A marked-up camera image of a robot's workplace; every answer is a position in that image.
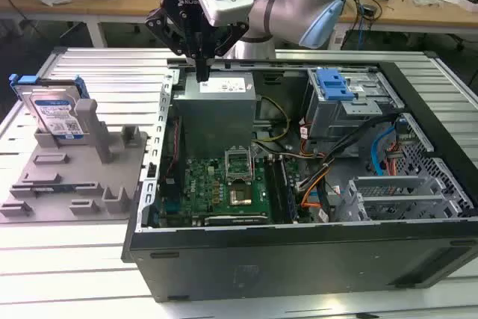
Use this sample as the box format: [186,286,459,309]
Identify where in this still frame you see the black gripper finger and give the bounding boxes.
[144,8,205,83]
[204,21,249,83]

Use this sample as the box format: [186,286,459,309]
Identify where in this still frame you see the hard disk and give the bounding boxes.
[7,74,90,145]

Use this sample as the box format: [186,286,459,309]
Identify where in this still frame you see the blue data wire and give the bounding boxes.
[367,116,410,177]

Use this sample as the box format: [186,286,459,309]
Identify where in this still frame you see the orange power wire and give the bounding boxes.
[383,143,403,177]

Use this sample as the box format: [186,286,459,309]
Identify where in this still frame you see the grey metal disk bay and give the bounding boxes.
[334,175,468,223]

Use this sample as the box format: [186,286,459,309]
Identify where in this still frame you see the wooden desk with white legs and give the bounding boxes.
[0,0,165,49]

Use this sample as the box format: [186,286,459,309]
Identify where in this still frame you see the grey power supply unit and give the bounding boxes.
[172,72,258,158]

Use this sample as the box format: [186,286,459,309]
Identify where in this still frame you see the blue plastic cage latch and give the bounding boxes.
[315,67,355,102]

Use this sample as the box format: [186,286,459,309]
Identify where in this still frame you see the metal socket cover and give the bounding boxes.
[223,146,257,184]

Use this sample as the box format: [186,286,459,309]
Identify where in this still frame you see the grey drive cage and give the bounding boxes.
[304,68,406,140]

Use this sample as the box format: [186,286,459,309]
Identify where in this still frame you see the green motherboard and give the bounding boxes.
[160,154,303,227]

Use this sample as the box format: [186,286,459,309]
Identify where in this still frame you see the black RAM slot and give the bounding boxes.
[274,157,291,223]
[265,157,282,223]

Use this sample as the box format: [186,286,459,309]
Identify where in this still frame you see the CPU socket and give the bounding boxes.
[228,182,255,208]

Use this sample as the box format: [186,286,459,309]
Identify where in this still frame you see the grey parts rack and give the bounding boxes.
[0,99,150,225]

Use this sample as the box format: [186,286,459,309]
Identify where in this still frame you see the installed RAM stick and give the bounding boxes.
[280,158,301,223]

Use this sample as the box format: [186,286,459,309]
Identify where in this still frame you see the wooden desk with clutter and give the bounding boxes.
[335,0,478,51]

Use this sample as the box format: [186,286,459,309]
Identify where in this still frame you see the black graphics card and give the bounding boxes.
[203,214,269,227]

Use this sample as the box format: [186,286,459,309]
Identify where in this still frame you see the black open PC case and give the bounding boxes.
[121,58,478,303]

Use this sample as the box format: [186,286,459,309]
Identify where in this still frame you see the yellow wires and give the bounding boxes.
[253,96,292,144]

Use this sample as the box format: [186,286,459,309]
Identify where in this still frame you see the blue network cable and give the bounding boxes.
[356,0,367,50]

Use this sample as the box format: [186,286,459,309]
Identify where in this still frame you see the red black thin wire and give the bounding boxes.
[164,115,184,182]

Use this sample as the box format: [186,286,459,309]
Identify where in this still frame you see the black sleeved wire bundle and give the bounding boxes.
[298,115,397,193]

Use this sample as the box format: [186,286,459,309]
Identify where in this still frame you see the orange looped wire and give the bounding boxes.
[300,176,329,208]

